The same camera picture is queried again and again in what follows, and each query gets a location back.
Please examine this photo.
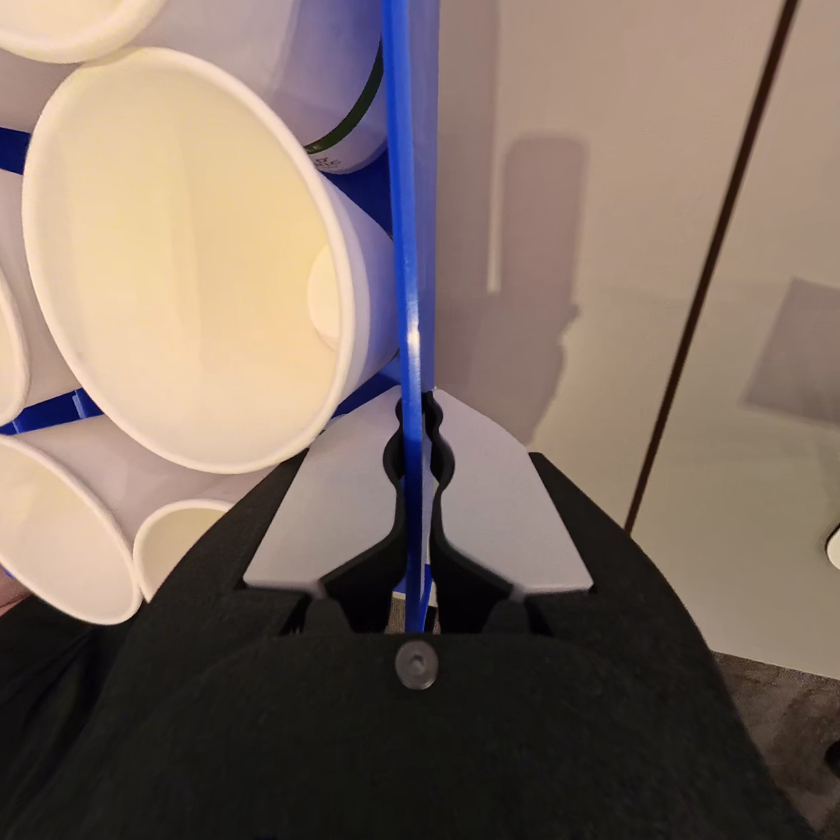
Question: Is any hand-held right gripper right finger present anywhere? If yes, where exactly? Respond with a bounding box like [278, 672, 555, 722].
[423, 388, 593, 634]

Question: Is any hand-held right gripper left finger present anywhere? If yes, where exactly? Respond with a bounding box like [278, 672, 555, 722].
[243, 387, 406, 634]

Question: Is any blue plastic bin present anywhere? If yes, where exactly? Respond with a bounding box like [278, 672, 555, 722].
[0, 0, 441, 636]

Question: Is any person's black clothed torso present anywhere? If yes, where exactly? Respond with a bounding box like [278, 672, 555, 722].
[0, 600, 142, 840]

